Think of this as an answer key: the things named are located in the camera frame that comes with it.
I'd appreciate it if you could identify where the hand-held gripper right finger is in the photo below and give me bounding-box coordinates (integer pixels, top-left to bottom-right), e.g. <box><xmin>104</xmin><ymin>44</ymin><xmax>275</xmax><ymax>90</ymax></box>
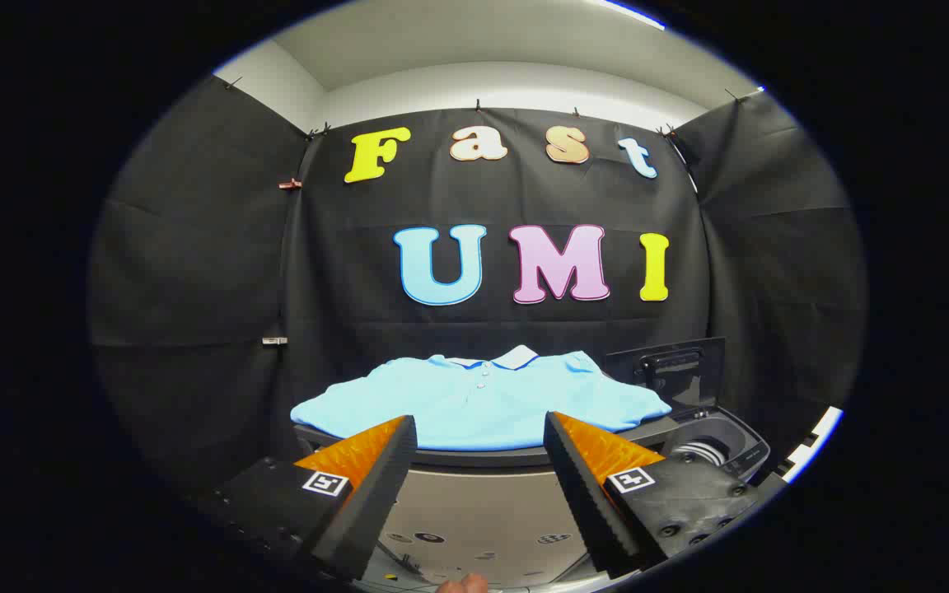
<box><xmin>543</xmin><ymin>411</ymin><xmax>772</xmax><ymax>580</ymax></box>

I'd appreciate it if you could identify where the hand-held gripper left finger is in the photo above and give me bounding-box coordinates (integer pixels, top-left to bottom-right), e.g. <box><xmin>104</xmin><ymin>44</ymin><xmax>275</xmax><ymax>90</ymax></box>
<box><xmin>199</xmin><ymin>414</ymin><xmax>418</xmax><ymax>582</ymax></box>

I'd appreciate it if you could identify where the light blue polo shirt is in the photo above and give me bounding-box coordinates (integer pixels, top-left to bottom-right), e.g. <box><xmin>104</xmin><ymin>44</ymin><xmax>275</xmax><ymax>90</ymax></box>
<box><xmin>290</xmin><ymin>345</ymin><xmax>673</xmax><ymax>452</ymax></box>

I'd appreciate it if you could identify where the dark washing machine lid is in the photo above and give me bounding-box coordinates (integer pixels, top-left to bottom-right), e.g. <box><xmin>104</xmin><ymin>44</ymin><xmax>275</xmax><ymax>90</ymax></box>
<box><xmin>604</xmin><ymin>337</ymin><xmax>727</xmax><ymax>410</ymax></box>

